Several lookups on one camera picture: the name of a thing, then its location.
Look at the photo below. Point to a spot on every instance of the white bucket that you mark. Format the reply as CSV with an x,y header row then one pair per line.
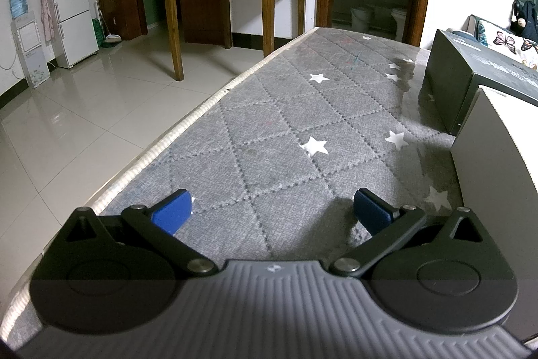
x,y
362,19

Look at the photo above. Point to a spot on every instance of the grey star quilted desktop cover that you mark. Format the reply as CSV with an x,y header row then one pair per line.
x,y
273,119

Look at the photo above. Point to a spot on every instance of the white broom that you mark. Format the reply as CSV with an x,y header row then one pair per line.
x,y
111,40

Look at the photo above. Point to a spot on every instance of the blue sofa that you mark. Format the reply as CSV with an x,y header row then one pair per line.
x,y
473,24

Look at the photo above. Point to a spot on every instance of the dark backpack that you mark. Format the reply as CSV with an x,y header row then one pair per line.
x,y
527,20

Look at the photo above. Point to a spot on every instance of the blue water bottle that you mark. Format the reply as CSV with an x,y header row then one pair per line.
x,y
18,2

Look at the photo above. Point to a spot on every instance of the white toilet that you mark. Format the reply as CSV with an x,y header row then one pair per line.
x,y
399,21

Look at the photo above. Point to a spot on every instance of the grey printed box lid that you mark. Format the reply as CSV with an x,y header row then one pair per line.
x,y
449,81

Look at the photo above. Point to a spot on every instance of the white cardboard box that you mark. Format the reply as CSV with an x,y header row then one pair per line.
x,y
496,182

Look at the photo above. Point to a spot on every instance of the white water dispenser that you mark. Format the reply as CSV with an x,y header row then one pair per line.
x,y
29,52

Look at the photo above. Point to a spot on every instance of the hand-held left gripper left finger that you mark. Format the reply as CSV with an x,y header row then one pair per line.
x,y
172,212

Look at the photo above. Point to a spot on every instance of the pink apron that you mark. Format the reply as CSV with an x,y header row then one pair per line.
x,y
46,16

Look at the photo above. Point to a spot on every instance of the butterfly print blanket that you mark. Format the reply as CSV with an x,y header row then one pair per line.
x,y
504,41

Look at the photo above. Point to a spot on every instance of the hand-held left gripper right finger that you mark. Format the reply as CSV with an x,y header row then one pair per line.
x,y
372,209

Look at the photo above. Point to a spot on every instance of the white refrigerator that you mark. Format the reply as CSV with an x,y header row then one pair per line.
x,y
71,10

